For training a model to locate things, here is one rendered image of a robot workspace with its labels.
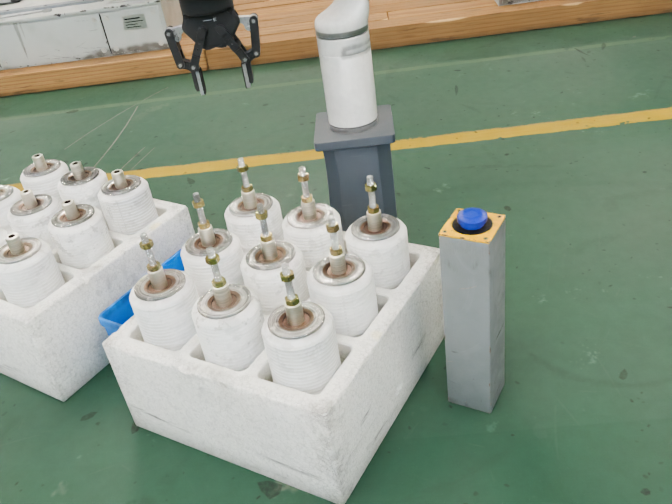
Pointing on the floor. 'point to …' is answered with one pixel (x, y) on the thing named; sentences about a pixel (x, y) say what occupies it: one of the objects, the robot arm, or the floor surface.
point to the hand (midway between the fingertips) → (224, 81)
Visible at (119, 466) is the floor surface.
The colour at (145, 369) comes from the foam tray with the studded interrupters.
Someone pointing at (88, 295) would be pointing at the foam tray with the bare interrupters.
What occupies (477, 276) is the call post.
